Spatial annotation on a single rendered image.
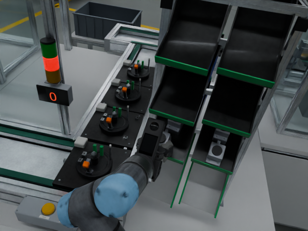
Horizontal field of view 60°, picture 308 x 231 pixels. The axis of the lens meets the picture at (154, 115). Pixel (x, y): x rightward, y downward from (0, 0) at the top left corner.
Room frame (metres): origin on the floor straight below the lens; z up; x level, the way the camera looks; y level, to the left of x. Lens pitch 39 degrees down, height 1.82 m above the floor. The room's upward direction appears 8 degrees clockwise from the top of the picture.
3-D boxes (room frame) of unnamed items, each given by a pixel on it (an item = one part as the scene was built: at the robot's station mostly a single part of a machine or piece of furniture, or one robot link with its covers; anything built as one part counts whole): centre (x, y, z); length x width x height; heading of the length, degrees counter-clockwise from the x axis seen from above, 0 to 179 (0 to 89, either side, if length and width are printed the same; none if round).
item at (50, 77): (0.81, 0.38, 1.29); 0.05 x 0.05 x 0.05
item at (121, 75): (1.41, 0.13, 1.01); 0.24 x 0.24 x 0.13; 84
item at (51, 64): (0.81, 0.38, 1.34); 0.05 x 0.05 x 0.05
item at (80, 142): (0.78, 0.29, 0.97); 0.05 x 0.05 x 0.04; 84
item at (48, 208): (0.47, 0.31, 0.96); 0.04 x 0.04 x 0.02
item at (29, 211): (0.47, 0.31, 0.93); 0.21 x 0.07 x 0.06; 84
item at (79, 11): (2.77, 0.61, 0.73); 0.62 x 0.42 x 0.23; 84
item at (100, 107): (0.93, 0.18, 1.01); 0.24 x 0.24 x 0.13; 84
